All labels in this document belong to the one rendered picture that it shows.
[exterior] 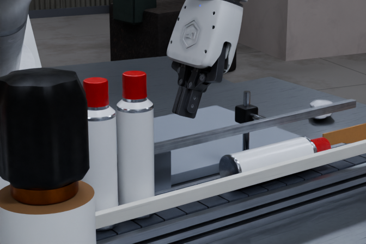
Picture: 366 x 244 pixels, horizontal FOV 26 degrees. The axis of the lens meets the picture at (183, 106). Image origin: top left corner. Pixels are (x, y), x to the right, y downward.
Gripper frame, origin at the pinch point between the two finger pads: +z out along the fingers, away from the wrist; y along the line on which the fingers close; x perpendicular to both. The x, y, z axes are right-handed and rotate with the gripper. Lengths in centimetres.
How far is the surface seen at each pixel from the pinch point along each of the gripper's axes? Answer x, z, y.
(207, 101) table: 50, 2, -56
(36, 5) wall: 283, -15, -634
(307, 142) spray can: 25.5, 1.5, 0.8
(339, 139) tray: 49, 1, -13
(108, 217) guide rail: -10.3, 17.1, 3.8
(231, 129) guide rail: 13.1, 2.7, -3.8
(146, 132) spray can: -6.9, 5.2, 2.0
